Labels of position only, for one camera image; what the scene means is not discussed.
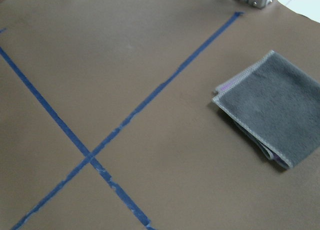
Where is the grey folded cloth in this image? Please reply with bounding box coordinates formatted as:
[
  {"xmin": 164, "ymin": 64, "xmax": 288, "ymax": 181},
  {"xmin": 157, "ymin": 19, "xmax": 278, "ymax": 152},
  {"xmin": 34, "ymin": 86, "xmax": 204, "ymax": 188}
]
[{"xmin": 213, "ymin": 51, "xmax": 320, "ymax": 169}]

